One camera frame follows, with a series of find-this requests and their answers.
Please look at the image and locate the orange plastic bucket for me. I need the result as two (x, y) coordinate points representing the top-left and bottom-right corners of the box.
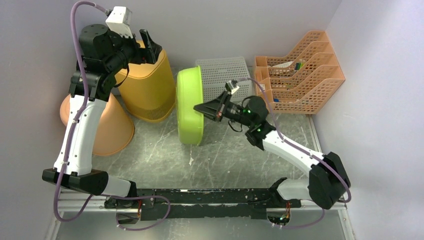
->
(59, 92), (136, 157)

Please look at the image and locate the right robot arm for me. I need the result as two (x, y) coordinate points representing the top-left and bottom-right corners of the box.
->
(193, 91), (351, 210)

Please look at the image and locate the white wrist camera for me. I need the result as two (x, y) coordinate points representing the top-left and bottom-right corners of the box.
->
(225, 80), (240, 95)
(105, 6), (134, 39)

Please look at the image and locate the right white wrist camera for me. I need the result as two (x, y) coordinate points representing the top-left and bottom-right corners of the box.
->
(225, 80), (240, 95)

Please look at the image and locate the light green plastic basket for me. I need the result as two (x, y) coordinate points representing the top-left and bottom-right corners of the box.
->
(194, 56), (253, 103)

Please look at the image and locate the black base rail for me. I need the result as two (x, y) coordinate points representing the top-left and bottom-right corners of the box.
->
(104, 188), (301, 221)

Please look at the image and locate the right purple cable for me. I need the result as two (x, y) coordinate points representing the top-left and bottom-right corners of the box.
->
(231, 77), (353, 230)

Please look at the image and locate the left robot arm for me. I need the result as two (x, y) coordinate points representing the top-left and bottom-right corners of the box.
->
(42, 24), (162, 208)

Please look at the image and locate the purple cable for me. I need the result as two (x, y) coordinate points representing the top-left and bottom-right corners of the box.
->
(52, 0), (172, 232)
(231, 77), (353, 230)

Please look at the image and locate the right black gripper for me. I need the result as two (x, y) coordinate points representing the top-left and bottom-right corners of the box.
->
(194, 91), (254, 128)

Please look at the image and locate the aluminium frame rail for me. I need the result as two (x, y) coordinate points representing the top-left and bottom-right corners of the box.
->
(57, 189), (355, 240)

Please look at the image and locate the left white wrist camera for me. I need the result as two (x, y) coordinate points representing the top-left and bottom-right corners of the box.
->
(105, 6), (134, 39)

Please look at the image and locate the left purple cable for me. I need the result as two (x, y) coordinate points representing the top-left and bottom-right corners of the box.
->
(52, 0), (172, 232)

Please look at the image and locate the orange plastic file organizer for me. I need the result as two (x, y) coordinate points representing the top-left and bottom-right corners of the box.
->
(253, 30), (345, 115)

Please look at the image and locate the yellow mesh waste basket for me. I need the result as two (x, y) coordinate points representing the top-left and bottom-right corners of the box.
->
(115, 49), (176, 123)

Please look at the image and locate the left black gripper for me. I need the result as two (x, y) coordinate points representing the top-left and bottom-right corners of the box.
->
(106, 26), (164, 75)

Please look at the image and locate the green plastic basin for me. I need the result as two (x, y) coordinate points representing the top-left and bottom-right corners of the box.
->
(176, 66), (204, 145)

